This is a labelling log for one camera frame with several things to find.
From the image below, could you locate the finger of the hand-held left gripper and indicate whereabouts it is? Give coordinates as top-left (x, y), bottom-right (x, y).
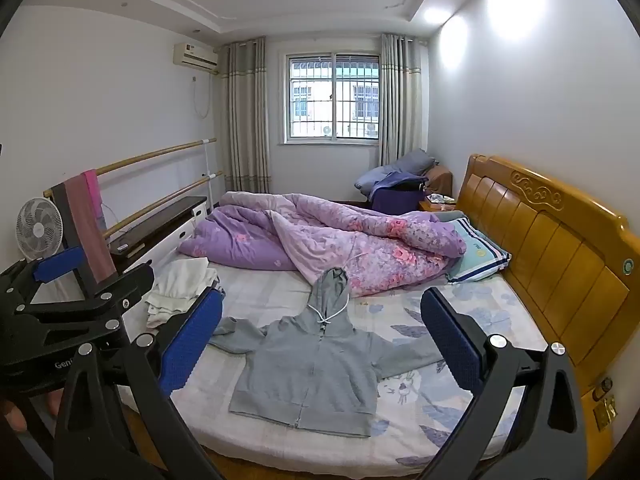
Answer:
top-left (12, 262), bottom-right (156, 333)
top-left (0, 247), bottom-right (83, 311)

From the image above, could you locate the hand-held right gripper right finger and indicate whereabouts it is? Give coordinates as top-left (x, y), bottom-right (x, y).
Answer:
top-left (415, 286), bottom-right (588, 480)

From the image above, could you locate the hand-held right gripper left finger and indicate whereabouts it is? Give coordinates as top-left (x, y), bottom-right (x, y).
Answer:
top-left (52, 287), bottom-right (226, 480)

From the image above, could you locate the grey zip hoodie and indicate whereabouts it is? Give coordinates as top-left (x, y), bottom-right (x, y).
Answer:
top-left (209, 267), bottom-right (443, 438)

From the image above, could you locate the pile of white clothes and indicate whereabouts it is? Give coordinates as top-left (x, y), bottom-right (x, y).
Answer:
top-left (145, 256), bottom-right (221, 328)

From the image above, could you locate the person's left hand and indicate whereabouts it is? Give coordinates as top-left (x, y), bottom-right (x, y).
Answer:
top-left (0, 391), bottom-right (65, 433)

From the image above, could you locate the dark grey cloth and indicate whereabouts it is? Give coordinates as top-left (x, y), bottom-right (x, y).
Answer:
top-left (51, 182), bottom-right (96, 296)

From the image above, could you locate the white standing fan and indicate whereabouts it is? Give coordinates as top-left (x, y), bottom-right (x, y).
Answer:
top-left (16, 197), bottom-right (65, 261)

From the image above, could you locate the dusty pink towel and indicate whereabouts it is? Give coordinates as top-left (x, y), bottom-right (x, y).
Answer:
top-left (65, 175), bottom-right (118, 281)

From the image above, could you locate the white patterned bed sheet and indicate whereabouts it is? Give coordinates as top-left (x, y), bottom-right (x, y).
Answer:
top-left (120, 260), bottom-right (551, 478)

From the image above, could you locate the bright pink cloth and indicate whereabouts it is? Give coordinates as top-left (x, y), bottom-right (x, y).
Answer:
top-left (82, 169), bottom-right (106, 231)

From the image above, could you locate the white cabinet with black top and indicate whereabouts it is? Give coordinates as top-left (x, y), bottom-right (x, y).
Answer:
top-left (107, 196), bottom-right (208, 271)

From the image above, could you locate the wooden headboard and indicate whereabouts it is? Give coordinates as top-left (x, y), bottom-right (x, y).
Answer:
top-left (457, 154), bottom-right (632, 461)

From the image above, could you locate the purple floral quilt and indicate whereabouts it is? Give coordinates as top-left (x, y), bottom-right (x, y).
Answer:
top-left (177, 190), bottom-right (468, 298)

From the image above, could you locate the brown covered chair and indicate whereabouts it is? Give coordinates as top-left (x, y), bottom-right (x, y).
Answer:
top-left (425, 164), bottom-right (453, 198)

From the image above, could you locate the grey blue pillow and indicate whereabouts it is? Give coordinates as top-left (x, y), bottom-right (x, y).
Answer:
top-left (380, 149), bottom-right (438, 178)

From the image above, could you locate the grey striped curtain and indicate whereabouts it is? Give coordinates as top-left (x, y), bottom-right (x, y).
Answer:
top-left (220, 36), bottom-right (273, 195)
top-left (377, 32), bottom-right (431, 161)

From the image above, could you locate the white air conditioner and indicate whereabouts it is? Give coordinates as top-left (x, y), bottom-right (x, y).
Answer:
top-left (173, 42), bottom-right (220, 71)

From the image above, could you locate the barred window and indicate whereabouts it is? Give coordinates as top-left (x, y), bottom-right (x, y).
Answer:
top-left (282, 50), bottom-right (381, 146)

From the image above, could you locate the wooden barre rail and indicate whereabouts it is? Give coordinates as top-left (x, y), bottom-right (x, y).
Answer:
top-left (102, 171), bottom-right (223, 241)
top-left (44, 137), bottom-right (218, 198)

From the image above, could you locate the brass wall socket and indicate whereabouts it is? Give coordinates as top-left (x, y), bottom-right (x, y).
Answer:
top-left (592, 395), bottom-right (618, 431)

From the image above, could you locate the white air conditioner cable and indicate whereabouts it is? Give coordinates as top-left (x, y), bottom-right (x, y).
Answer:
top-left (192, 76), bottom-right (211, 120)

